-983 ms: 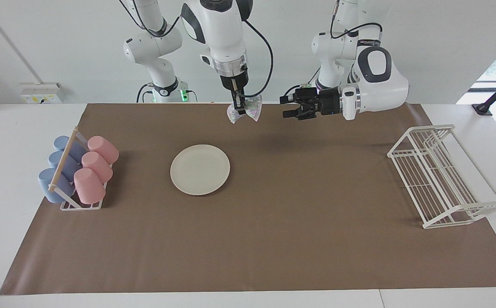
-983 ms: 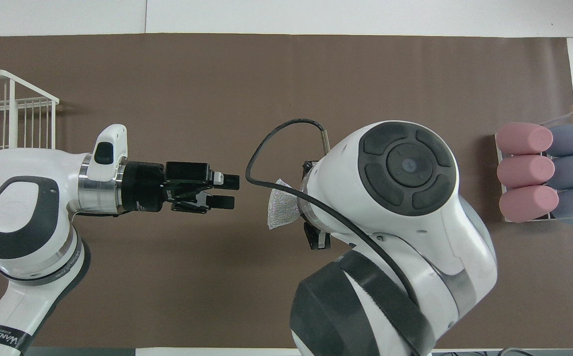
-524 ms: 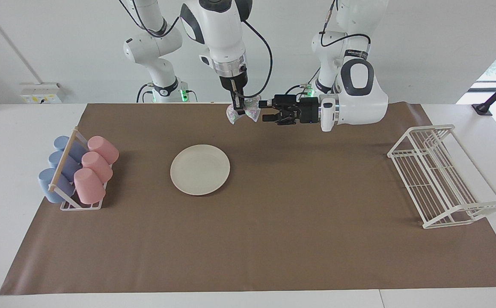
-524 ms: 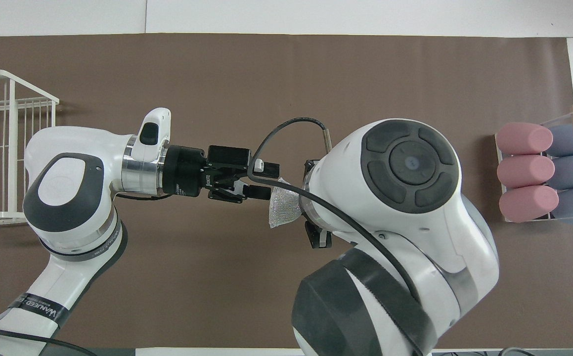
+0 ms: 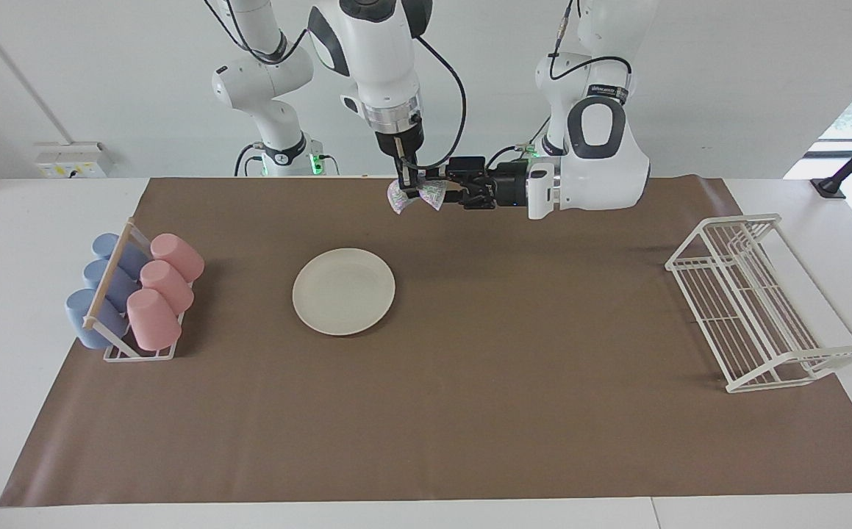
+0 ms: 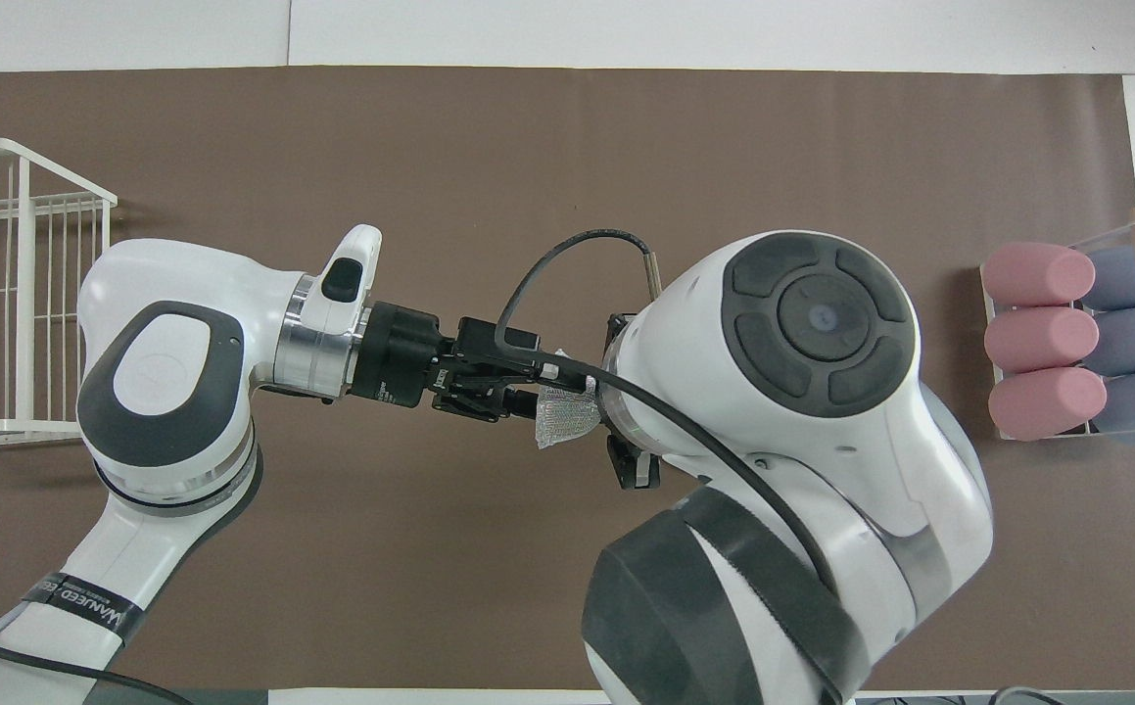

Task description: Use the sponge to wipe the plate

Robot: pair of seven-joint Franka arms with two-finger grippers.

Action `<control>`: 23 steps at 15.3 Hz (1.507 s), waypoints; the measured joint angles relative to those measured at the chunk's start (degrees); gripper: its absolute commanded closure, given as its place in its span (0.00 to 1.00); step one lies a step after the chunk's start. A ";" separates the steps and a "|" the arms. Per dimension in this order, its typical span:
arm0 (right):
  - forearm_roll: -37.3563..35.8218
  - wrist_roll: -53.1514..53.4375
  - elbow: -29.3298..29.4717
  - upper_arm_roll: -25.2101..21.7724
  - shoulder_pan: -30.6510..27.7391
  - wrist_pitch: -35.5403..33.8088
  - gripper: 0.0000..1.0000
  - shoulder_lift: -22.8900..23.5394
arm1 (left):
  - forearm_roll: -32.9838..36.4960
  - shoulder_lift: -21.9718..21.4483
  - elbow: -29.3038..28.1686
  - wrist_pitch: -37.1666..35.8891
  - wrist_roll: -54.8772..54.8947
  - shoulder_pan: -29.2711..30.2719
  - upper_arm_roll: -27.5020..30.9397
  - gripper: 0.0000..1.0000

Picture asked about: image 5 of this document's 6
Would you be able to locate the cream round plate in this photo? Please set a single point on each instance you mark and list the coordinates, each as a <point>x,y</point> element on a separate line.
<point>343,292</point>

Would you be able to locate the white wall outlet box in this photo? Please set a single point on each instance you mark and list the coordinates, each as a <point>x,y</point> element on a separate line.
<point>73,160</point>

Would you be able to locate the white cup rack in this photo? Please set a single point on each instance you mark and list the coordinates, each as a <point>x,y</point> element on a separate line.
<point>109,272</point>

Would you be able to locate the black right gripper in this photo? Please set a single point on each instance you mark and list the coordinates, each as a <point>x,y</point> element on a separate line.
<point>402,139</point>

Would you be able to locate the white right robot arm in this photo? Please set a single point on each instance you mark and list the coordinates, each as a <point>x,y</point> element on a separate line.
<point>374,51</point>

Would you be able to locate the pink plastic cup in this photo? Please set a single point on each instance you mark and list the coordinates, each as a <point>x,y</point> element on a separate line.
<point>154,319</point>
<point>168,286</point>
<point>179,256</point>

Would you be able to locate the blue plastic cup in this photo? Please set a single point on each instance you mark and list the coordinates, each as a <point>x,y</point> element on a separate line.
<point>109,246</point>
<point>84,319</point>
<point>102,275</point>

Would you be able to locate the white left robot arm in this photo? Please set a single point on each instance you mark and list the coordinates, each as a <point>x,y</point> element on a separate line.
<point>602,176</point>

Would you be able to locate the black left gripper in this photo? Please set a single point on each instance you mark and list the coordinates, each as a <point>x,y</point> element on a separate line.
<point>510,184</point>

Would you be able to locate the brown paper table mat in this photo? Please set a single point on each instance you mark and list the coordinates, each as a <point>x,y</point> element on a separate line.
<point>470,367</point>

